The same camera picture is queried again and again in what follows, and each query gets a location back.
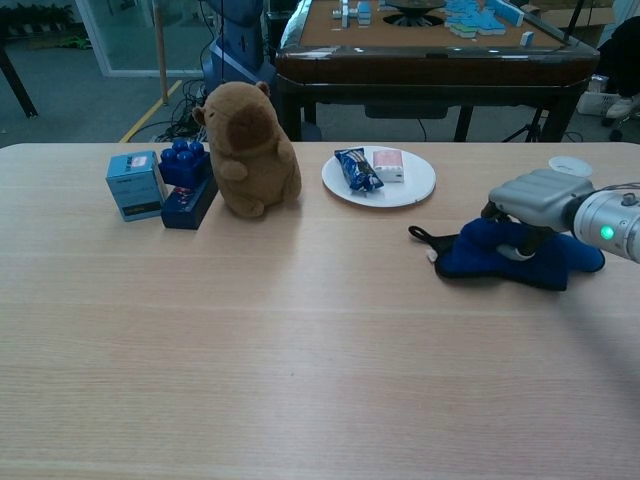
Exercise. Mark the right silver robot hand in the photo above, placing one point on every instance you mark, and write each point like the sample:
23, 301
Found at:
540, 197

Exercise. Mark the blue microfiber cloth black trim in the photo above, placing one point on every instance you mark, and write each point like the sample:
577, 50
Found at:
520, 255

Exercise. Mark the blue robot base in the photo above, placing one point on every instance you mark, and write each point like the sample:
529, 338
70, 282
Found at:
237, 50

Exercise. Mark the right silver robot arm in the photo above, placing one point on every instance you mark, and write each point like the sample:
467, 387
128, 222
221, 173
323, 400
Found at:
607, 222

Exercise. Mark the black tripod stand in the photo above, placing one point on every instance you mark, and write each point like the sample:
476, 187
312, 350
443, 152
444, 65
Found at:
527, 127

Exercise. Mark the white plastic basket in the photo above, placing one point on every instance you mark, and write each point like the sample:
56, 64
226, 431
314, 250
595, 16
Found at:
597, 102

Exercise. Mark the white round plate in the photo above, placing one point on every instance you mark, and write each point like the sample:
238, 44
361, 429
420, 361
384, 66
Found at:
410, 185

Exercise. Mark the white pink tissue pack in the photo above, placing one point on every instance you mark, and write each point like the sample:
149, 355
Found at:
389, 165

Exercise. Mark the wooden mahjong table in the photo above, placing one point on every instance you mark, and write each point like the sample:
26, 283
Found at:
430, 55

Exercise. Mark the blue snack packet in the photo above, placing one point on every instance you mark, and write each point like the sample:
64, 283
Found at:
359, 171

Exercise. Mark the brown capybara plush toy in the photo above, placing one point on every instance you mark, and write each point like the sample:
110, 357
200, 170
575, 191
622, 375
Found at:
252, 155

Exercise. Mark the dark blue rectangular box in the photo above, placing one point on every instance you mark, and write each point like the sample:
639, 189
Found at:
187, 207

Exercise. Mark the blue toy building brick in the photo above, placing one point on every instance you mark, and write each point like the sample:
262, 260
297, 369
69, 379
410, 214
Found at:
182, 165

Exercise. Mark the wooden pole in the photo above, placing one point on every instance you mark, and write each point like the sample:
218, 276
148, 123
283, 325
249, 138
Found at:
161, 55

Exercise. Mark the light blue cardboard box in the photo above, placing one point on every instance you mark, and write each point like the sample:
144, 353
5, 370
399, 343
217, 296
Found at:
132, 187

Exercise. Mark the black table leg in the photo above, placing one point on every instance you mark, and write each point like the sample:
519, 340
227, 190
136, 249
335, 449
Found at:
17, 85

